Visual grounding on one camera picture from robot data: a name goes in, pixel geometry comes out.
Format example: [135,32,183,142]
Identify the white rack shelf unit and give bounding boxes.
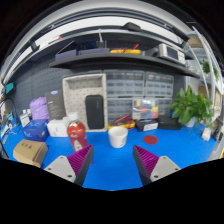
[186,26,224,111]

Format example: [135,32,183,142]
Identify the green potted plant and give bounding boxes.
[169,85,216,129]

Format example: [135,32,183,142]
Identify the narrow grey drawer cabinet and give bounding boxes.
[157,97,174,118]

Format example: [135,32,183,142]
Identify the red drink bottle white cap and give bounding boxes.
[66,112,90,153]

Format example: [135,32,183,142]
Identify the clear organizer with coloured parts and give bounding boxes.
[131,97,160,121]

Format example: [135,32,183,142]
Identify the white carton box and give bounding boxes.
[46,117,71,138]

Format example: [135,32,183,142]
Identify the black box white label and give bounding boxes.
[135,118,159,132]

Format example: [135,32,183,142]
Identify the plain black box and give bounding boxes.
[157,115,183,131]

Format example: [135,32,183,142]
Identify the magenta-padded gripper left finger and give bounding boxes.
[43,144,95,187]

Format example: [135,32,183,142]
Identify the white cup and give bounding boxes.
[107,126,129,149]

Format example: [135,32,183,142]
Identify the blue carton box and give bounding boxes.
[21,119,50,143]

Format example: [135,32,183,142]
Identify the flat round red coaster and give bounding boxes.
[142,134,159,146]

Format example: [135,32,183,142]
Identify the dark grey box blue label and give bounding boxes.
[44,89,67,121]

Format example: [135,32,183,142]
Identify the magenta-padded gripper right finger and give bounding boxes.
[132,144,182,187]

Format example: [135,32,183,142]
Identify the wide grey drawer cabinet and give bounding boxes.
[103,69,146,98]

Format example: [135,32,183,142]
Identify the brown cardboard box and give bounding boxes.
[12,138,49,169]

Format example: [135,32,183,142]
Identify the beige dotted storage tray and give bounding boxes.
[62,73,108,133]

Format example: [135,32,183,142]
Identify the purple plastic bag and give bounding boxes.
[29,96,50,122]

